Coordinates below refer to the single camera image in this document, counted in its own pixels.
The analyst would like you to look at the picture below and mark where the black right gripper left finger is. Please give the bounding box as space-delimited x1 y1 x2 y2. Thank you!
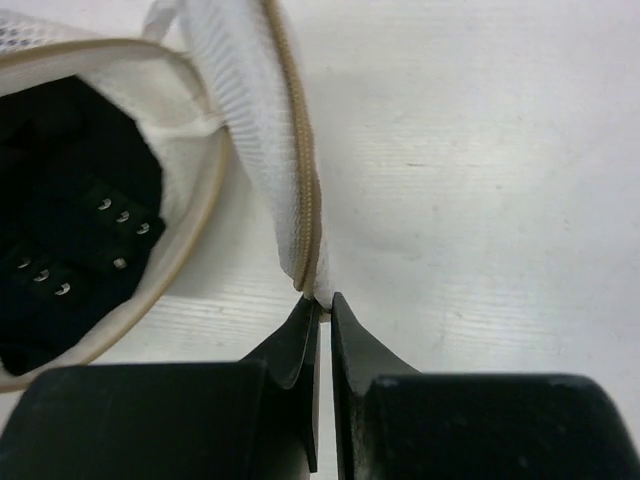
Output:
1 298 320 479

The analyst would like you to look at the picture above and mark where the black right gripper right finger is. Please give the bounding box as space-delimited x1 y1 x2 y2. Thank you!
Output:
331 294 639 479

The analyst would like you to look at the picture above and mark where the black bra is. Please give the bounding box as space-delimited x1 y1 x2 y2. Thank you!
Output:
1 76 166 376

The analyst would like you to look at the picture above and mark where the white mesh laundry bag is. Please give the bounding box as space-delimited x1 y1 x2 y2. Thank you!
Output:
1 1 328 392

